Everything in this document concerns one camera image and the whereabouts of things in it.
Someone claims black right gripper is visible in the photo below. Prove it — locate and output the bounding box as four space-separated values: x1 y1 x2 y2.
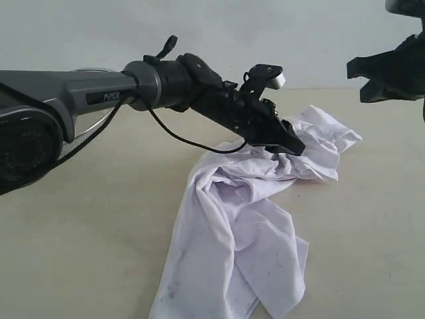
346 33 424 103

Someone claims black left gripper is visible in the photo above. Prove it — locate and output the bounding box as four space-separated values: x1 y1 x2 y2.
192 81 305 156

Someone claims white t-shirt red lettering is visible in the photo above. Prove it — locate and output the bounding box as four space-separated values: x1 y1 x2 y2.
149 106 361 318

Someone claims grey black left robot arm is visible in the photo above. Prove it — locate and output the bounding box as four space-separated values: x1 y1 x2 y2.
1 53 305 193

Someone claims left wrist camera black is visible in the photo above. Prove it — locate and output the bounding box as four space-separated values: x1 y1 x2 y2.
239 64 286 99

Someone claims metal wire mesh basket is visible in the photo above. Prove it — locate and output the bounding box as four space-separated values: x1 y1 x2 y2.
62 68 117 154

